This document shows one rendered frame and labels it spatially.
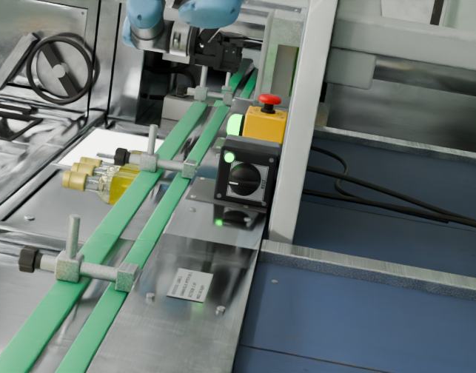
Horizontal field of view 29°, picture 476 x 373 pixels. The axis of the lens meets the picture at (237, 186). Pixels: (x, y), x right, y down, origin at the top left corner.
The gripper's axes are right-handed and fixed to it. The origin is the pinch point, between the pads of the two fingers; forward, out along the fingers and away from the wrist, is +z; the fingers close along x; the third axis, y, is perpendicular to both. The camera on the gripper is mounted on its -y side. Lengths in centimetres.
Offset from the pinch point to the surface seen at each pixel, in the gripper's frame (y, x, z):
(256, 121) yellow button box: 6, 57, 0
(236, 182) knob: 8, 89, 0
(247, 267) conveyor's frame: 12, 108, 4
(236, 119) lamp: 6, 55, -3
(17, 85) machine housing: 36, -77, -83
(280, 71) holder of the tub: 4.4, 6.9, 1.3
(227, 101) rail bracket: 12.1, 11.4, -8.9
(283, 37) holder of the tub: -3.0, 7.2, 0.7
